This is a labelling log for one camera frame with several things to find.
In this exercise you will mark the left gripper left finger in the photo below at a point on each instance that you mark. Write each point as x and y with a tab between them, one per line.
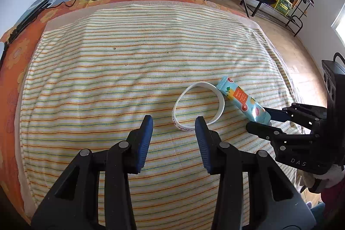
139	142

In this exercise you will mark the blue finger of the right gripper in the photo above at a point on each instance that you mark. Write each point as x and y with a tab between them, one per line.
285	114
266	132

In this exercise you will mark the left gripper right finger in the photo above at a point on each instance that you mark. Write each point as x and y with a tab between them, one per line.
208	142

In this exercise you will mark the orange print cream tube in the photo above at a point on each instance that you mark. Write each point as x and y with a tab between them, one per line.
244	102

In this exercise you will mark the right hand white glove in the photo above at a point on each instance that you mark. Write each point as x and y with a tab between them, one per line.
316	183

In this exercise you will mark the striped yellow towel blanket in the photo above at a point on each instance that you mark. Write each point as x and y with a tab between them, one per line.
95	73

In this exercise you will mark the yellow crate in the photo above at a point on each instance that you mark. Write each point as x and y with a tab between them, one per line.
282	6

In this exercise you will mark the orange floral bed sheet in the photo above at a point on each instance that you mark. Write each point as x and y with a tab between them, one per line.
12	73

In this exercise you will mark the white ring light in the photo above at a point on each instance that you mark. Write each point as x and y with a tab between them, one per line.
3	47

